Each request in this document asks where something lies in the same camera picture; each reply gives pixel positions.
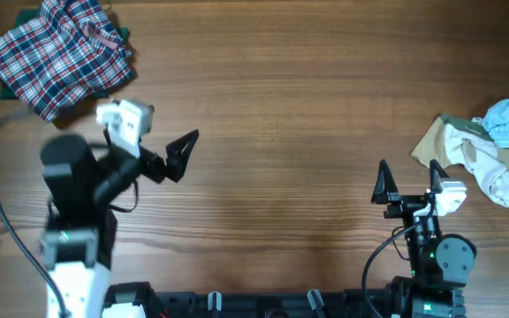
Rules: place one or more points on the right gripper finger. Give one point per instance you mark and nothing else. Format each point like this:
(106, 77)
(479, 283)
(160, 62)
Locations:
(437, 176)
(385, 190)

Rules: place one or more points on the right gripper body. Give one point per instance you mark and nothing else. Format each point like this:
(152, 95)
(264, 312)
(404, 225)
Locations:
(404, 201)

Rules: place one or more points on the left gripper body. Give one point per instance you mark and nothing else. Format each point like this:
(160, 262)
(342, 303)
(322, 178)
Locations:
(123, 169)

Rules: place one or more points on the plaid navy red shirt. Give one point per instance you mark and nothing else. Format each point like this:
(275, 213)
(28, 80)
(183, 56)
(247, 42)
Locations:
(67, 52)

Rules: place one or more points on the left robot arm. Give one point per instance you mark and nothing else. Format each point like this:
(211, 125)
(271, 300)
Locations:
(77, 244)

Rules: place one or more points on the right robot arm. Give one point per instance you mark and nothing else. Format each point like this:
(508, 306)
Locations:
(439, 264)

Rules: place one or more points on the cream and tan garment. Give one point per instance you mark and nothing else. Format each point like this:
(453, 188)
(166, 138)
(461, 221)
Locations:
(454, 140)

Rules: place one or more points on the green cloth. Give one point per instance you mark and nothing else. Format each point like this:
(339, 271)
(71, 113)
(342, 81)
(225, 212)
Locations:
(27, 14)

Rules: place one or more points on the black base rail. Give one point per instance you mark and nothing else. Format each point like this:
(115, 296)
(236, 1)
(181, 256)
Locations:
(259, 305)

